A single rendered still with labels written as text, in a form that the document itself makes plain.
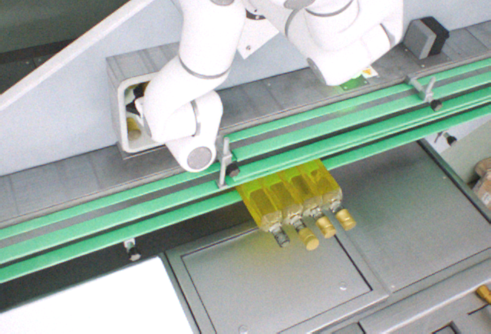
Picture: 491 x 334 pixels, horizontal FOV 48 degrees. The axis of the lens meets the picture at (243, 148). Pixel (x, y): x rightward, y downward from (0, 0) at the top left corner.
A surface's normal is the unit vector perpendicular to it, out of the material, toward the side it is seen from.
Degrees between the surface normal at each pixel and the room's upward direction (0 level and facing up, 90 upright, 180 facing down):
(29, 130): 0
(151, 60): 90
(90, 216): 90
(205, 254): 90
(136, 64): 90
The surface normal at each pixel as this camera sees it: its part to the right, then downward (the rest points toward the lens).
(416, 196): 0.09, -0.66
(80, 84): 0.44, 0.70
